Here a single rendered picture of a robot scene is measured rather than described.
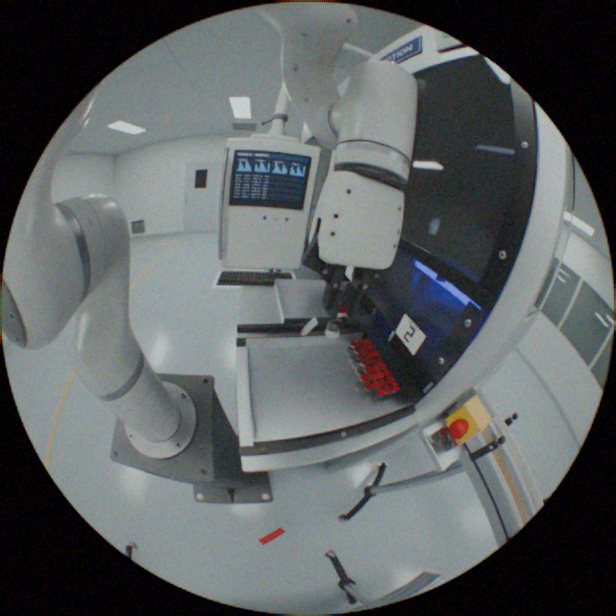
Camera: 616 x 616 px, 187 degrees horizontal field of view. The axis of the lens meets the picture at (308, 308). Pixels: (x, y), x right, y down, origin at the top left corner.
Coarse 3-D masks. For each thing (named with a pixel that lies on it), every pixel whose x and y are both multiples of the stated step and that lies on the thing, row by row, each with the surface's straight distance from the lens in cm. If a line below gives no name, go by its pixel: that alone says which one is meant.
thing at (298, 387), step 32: (256, 352) 50; (288, 352) 51; (320, 352) 52; (256, 384) 44; (288, 384) 44; (320, 384) 46; (352, 384) 48; (256, 416) 41; (288, 416) 41; (320, 416) 42; (352, 416) 44; (384, 416) 45
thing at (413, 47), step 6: (420, 36) 93; (408, 42) 96; (414, 42) 92; (420, 42) 89; (396, 48) 100; (402, 48) 96; (408, 48) 92; (414, 48) 89; (420, 48) 86; (390, 54) 101; (396, 54) 96; (402, 54) 92; (408, 54) 89; (414, 54) 86; (378, 60) 108; (384, 60) 102; (390, 60) 97; (396, 60) 93; (402, 60) 89
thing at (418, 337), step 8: (408, 320) 48; (400, 328) 50; (408, 328) 48; (416, 328) 46; (400, 336) 50; (408, 336) 48; (416, 336) 46; (424, 336) 45; (408, 344) 48; (416, 344) 47
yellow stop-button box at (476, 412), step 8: (472, 400) 44; (480, 400) 46; (464, 408) 42; (472, 408) 42; (480, 408) 45; (488, 408) 47; (456, 416) 44; (464, 416) 43; (472, 416) 42; (480, 416) 43; (488, 416) 46; (448, 424) 45; (472, 424) 43; (480, 424) 42; (472, 432) 43; (456, 440) 46; (464, 440) 45
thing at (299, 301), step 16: (288, 288) 78; (304, 288) 80; (320, 288) 83; (288, 304) 68; (304, 304) 69; (320, 304) 71; (288, 320) 57; (304, 320) 58; (320, 320) 60; (352, 320) 65; (368, 320) 69
